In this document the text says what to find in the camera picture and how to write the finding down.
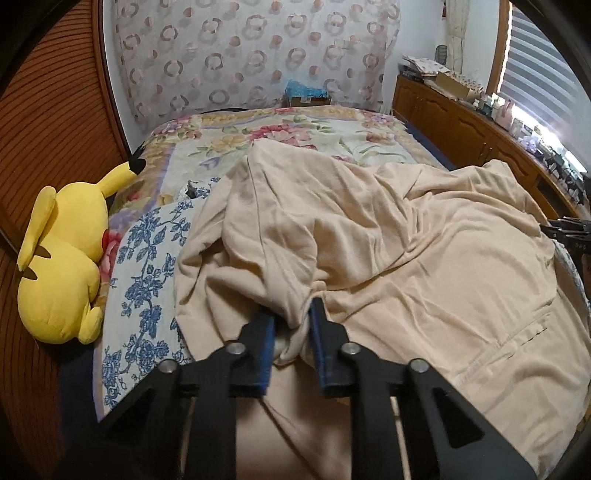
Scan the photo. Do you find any brown louvered wardrobe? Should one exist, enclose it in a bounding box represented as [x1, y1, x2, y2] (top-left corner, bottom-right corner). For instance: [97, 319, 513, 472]
[1, 1, 128, 476]

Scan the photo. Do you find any cardboard box on cabinet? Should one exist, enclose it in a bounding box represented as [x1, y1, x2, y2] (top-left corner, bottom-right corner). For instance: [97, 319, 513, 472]
[435, 72, 483, 100]

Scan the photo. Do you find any rose pattern fleece blanket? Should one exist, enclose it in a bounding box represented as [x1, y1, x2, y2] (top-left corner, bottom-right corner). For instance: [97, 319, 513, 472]
[96, 106, 453, 306]

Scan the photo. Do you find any yellow Pikachu plush toy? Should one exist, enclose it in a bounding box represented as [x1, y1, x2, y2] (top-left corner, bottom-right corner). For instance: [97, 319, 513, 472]
[17, 146, 146, 344]

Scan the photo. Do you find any cream side window curtain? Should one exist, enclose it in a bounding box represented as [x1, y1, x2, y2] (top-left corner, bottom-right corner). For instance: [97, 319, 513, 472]
[446, 0, 471, 73]

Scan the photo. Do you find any blue item on box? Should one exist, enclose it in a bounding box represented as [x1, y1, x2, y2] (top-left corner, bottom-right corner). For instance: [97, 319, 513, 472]
[283, 80, 332, 107]

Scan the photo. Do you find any pink bottle on cabinet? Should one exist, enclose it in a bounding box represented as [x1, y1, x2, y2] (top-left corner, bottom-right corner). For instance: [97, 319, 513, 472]
[495, 100, 514, 131]

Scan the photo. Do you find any beige printed t-shirt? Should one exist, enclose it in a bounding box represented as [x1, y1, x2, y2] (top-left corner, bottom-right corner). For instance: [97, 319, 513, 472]
[174, 139, 590, 479]

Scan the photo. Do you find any folded patterned cloth stack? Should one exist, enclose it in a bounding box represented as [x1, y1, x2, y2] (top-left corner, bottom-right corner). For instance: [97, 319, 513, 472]
[403, 55, 451, 77]

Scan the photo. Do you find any zebra roller window blind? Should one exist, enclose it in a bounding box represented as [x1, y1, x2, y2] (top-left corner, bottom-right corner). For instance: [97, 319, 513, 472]
[500, 5, 590, 165]

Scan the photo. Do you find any circle pattern sheer curtain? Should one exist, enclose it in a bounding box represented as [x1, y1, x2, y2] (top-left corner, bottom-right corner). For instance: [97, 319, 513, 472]
[110, 1, 401, 131]

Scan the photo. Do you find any blue floral white bedsheet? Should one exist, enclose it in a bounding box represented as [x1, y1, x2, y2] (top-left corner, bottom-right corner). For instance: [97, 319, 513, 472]
[94, 177, 219, 419]

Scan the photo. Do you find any wooden sideboard cabinet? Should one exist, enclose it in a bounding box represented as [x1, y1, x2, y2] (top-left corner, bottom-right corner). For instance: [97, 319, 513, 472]
[393, 75, 590, 219]

